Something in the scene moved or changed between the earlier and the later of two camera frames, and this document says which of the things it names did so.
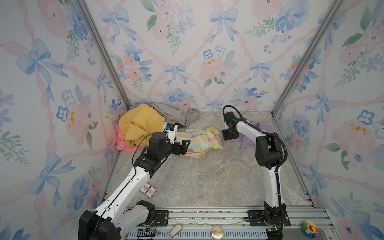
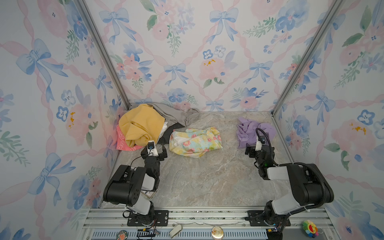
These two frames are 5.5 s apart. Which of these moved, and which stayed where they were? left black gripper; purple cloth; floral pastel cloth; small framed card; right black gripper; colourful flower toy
Moved: left black gripper; right black gripper
Stayed: colourful flower toy; purple cloth; floral pastel cloth; small framed card
